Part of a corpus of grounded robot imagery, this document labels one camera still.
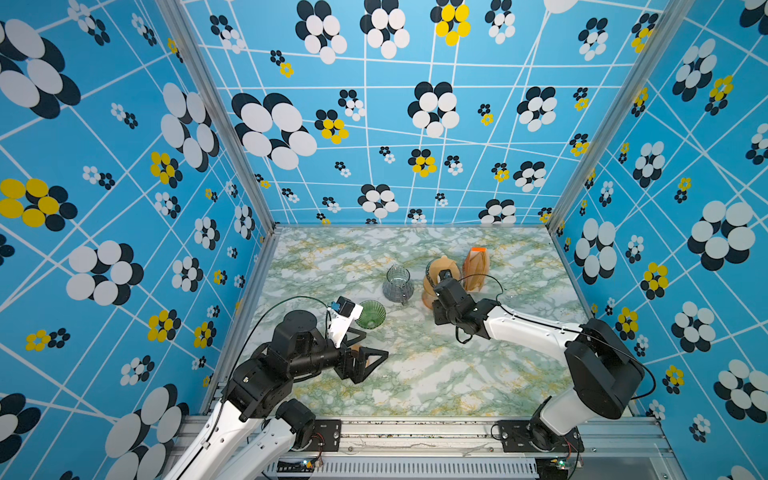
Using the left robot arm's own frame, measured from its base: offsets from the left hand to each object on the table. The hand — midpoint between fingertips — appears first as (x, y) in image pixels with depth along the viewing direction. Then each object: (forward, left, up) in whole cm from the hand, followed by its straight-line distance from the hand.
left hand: (376, 345), depth 64 cm
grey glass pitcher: (+26, -5, -18) cm, 32 cm away
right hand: (+20, -18, -18) cm, 33 cm away
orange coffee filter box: (+33, -31, -15) cm, 47 cm away
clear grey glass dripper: (+25, -14, -9) cm, 30 cm away
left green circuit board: (-20, +18, -25) cm, 36 cm away
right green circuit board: (-20, -41, -24) cm, 52 cm away
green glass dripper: (+19, +3, -23) cm, 30 cm away
